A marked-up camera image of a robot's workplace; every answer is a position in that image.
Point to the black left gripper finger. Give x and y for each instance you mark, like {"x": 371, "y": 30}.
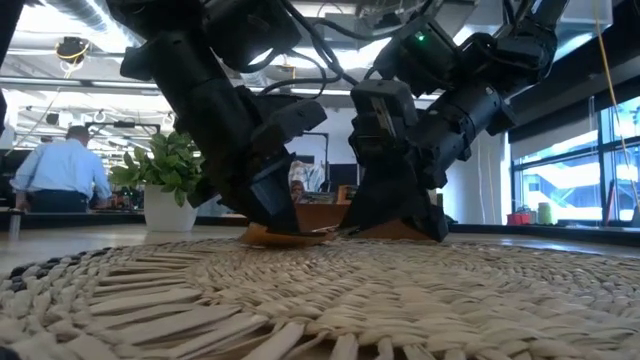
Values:
{"x": 235, "y": 205}
{"x": 277, "y": 200}

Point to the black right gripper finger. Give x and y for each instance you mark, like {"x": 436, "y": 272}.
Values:
{"x": 430, "y": 220}
{"x": 382, "y": 200}

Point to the wooden tea organizer box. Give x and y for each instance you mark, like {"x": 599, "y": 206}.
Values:
{"x": 320, "y": 217}

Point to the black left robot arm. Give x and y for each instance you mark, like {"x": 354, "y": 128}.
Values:
{"x": 200, "y": 85}

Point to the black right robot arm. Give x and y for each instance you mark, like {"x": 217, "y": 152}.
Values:
{"x": 480, "y": 65}

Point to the light draped cloth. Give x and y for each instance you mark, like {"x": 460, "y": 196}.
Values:
{"x": 307, "y": 175}

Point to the green plant in white pot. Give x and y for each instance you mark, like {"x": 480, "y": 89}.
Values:
{"x": 165, "y": 170}

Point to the red container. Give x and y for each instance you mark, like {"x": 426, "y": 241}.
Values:
{"x": 518, "y": 219}

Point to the round woven straw placemat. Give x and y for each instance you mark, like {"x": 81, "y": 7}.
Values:
{"x": 350, "y": 300}

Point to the grey roller blind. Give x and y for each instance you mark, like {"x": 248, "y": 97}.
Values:
{"x": 550, "y": 142}

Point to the green cylinder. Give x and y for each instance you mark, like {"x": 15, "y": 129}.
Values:
{"x": 545, "y": 214}

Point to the large office window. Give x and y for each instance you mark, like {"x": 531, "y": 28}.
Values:
{"x": 565, "y": 185}

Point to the person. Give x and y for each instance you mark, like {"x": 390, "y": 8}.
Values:
{"x": 60, "y": 175}

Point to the long fluorescent light bar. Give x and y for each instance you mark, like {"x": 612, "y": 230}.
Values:
{"x": 75, "y": 82}

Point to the round black ceiling device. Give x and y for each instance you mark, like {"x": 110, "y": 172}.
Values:
{"x": 72, "y": 49}

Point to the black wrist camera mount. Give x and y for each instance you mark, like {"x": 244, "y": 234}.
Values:
{"x": 290, "y": 122}
{"x": 382, "y": 117}

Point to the black camera stand frame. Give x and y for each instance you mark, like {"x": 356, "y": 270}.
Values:
{"x": 325, "y": 150}

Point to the distant black station frame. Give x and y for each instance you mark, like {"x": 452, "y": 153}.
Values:
{"x": 124, "y": 124}

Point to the silver ventilation duct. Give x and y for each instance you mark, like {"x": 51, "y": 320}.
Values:
{"x": 585, "y": 25}

